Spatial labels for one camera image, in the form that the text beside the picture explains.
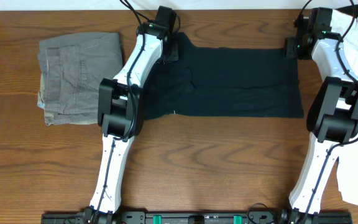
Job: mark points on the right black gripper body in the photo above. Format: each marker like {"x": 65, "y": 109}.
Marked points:
{"x": 293, "y": 48}

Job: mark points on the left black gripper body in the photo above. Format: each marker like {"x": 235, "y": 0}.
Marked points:
{"x": 173, "y": 55}

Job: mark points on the black t-shirt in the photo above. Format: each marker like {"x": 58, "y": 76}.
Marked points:
{"x": 224, "y": 82}

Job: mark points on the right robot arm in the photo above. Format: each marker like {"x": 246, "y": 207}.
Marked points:
{"x": 332, "y": 122}

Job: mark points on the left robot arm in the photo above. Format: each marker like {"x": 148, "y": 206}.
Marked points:
{"x": 120, "y": 116}

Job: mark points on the folded grey khaki pants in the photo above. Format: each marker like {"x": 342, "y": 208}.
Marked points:
{"x": 72, "y": 67}

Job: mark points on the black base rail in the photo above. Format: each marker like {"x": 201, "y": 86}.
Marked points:
{"x": 190, "y": 218}

